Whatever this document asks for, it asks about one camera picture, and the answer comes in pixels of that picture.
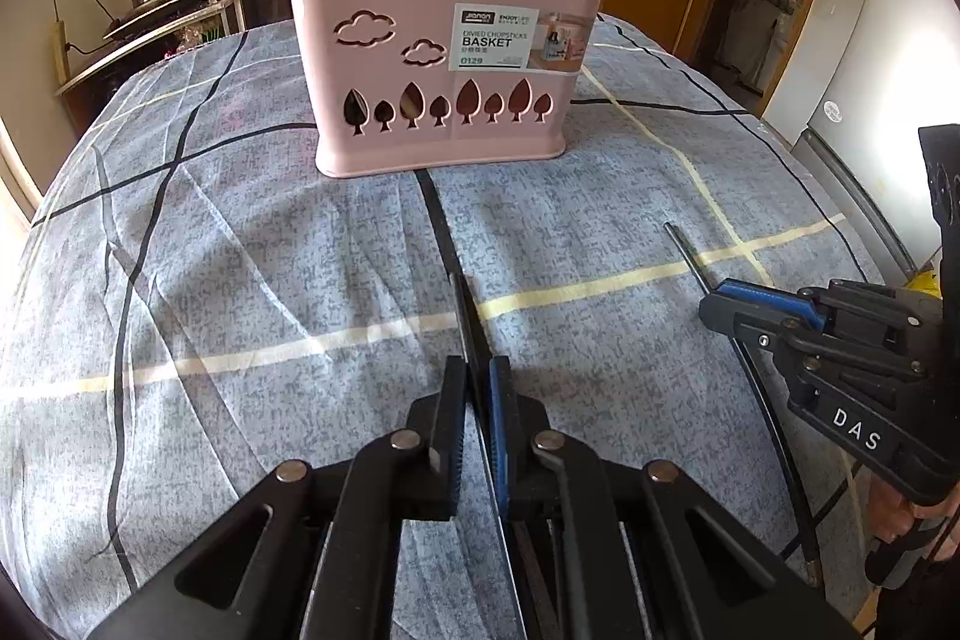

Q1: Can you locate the beige power strip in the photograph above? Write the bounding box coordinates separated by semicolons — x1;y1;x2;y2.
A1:
51;20;70;86

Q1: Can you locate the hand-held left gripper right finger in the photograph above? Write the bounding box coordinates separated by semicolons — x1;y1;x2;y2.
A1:
487;356;863;640

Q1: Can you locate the pink plastic chopstick basket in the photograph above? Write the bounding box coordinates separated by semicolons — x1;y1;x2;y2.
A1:
283;0;610;180

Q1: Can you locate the white refrigerator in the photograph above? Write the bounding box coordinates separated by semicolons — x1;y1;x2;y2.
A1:
761;0;960;161

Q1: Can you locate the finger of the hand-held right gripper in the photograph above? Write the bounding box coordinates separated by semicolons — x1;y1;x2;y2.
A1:
697;297;929;414
712;280;940;342

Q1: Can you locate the black silver-tipped chopstick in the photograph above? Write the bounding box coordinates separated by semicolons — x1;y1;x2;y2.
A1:
664;222;822;587

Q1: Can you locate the blue checked bedsheet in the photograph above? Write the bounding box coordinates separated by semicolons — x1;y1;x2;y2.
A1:
0;14;912;640

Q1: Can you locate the black gas stove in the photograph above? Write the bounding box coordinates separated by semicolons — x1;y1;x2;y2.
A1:
103;0;217;43

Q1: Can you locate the grey stove table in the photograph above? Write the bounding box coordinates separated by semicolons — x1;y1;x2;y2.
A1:
56;0;245;120

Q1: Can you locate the person's right hand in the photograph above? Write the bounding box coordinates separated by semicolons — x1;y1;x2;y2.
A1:
874;484;942;555

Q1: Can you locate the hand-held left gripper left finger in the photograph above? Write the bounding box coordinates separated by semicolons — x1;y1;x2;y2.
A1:
86;355;467;640

